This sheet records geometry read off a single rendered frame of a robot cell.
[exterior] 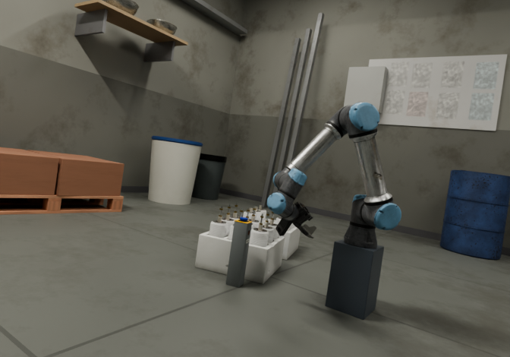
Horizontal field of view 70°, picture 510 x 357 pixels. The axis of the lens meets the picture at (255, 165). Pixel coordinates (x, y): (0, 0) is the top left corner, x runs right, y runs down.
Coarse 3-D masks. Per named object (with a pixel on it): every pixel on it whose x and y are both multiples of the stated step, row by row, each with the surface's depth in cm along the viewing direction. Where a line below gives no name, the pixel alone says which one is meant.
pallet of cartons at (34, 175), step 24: (0, 168) 247; (24, 168) 258; (48, 168) 270; (72, 168) 282; (96, 168) 298; (120, 168) 314; (0, 192) 248; (24, 192) 260; (48, 192) 272; (72, 192) 284; (96, 192) 300; (120, 192) 317
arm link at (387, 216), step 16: (352, 112) 144; (368, 112) 144; (352, 128) 147; (368, 128) 143; (368, 144) 147; (368, 160) 148; (368, 176) 149; (368, 192) 151; (384, 192) 149; (368, 208) 152; (384, 208) 146; (384, 224) 148
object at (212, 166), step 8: (200, 160) 480; (208, 160) 479; (216, 160) 481; (224, 160) 492; (200, 168) 481; (208, 168) 480; (216, 168) 484; (224, 168) 500; (200, 176) 482; (208, 176) 481; (216, 176) 486; (200, 184) 482; (208, 184) 482; (216, 184) 489; (192, 192) 490; (200, 192) 483; (208, 192) 484; (216, 192) 493
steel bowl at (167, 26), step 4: (148, 20) 403; (152, 20) 400; (156, 20) 398; (160, 20) 398; (152, 24) 401; (156, 24) 400; (160, 24) 399; (164, 24) 400; (168, 24) 403; (172, 24) 406; (160, 28) 402; (164, 28) 403; (168, 28) 405; (172, 28) 408; (176, 28) 417; (168, 32) 408; (172, 32) 412
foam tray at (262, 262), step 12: (204, 240) 194; (216, 240) 192; (228, 240) 190; (276, 240) 207; (204, 252) 194; (216, 252) 191; (228, 252) 189; (252, 252) 186; (264, 252) 184; (276, 252) 203; (204, 264) 193; (216, 264) 191; (252, 264) 185; (264, 264) 183; (276, 264) 208; (252, 276) 185; (264, 276) 184
